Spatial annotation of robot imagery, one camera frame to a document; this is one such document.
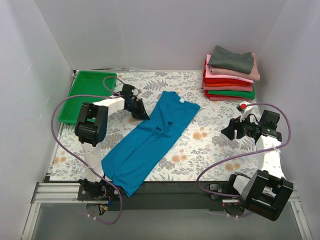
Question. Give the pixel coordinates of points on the salmon folded t shirt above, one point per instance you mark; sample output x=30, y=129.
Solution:
x=248, y=88

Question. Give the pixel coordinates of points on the blue t shirt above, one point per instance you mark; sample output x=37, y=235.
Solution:
x=134, y=157

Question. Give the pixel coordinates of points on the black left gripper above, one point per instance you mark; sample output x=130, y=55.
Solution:
x=136, y=107

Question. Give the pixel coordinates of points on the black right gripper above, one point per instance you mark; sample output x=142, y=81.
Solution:
x=238, y=129

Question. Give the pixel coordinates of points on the green folded t shirt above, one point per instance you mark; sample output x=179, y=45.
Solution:
x=231, y=93

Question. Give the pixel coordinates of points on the green plastic tray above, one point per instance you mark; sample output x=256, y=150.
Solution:
x=89, y=86

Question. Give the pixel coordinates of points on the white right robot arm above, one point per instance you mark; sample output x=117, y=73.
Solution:
x=267, y=191

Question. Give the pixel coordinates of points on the light pink folded t shirt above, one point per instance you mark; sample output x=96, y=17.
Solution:
x=209, y=75

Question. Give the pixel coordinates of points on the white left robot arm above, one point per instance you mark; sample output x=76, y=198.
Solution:
x=91, y=130

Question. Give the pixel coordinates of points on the grey folded t shirt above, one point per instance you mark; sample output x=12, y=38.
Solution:
x=225, y=59

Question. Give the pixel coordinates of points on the orange folded t shirt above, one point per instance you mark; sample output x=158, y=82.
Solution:
x=223, y=85

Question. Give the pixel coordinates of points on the floral table mat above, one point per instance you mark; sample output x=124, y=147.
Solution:
x=200, y=145

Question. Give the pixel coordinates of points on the red folded t shirt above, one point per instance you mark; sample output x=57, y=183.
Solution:
x=224, y=81

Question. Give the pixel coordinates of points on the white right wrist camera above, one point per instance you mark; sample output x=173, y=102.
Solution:
x=245, y=109

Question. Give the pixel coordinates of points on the bottom pink folded t shirt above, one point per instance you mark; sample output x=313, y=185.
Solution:
x=228, y=98

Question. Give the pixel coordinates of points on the aluminium frame rail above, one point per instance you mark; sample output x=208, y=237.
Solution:
x=158, y=211

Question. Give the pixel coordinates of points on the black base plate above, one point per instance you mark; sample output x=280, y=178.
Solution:
x=165, y=195

